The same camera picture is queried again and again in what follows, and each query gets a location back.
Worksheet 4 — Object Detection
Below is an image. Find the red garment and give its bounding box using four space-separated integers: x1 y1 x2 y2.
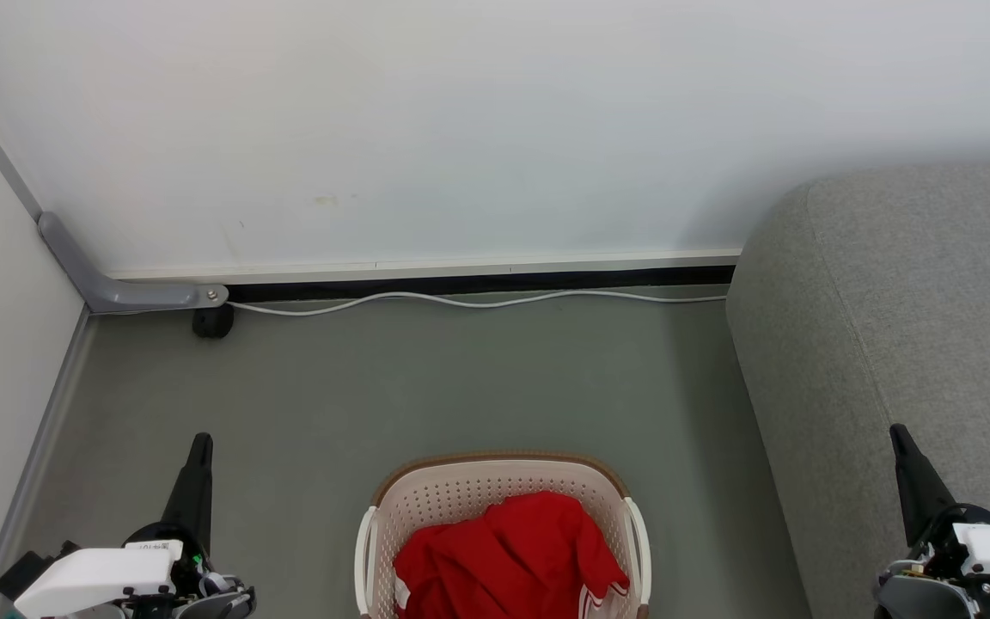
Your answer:
393 491 632 619

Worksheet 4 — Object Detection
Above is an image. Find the grey metal angle bracket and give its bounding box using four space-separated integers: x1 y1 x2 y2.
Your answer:
37 211 230 315

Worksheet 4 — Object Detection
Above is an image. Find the grey fabric sofa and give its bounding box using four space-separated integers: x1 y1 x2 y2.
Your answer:
725 159 990 619

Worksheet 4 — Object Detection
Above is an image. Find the white floor cable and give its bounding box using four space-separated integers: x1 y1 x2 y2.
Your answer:
229 290 728 318

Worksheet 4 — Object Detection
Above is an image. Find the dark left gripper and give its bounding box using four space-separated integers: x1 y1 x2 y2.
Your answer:
121 432 256 619

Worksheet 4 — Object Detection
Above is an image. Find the black caster wheel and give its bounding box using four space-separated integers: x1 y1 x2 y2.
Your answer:
192 304 235 340

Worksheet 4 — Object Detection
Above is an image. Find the white baseboard strip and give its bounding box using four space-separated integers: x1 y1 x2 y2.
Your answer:
107 248 743 285

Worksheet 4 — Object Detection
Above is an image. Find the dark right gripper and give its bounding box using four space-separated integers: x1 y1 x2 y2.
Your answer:
873 424 990 619

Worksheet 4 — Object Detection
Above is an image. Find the cream perforated laundry basket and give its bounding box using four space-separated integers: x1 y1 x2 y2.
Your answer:
354 450 652 619

